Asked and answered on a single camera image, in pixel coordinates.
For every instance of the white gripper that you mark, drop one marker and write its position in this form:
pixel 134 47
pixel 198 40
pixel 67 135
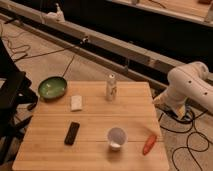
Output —
pixel 165 100

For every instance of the white sponge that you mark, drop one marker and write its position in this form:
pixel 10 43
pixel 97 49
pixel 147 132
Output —
pixel 76 103

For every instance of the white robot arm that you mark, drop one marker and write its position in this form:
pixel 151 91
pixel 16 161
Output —
pixel 187 81

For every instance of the orange carrot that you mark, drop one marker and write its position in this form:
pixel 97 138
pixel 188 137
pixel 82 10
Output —
pixel 149 144

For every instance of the white slim can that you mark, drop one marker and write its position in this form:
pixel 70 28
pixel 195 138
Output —
pixel 111 87

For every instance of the black remote control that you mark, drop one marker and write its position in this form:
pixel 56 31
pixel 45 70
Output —
pixel 72 133

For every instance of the green bowl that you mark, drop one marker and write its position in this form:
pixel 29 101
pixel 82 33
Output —
pixel 52 88

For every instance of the grey metal rail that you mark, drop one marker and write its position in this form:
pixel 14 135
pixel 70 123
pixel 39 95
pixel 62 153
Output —
pixel 140 43

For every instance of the white device on rail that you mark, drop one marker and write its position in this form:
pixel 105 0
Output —
pixel 58 15

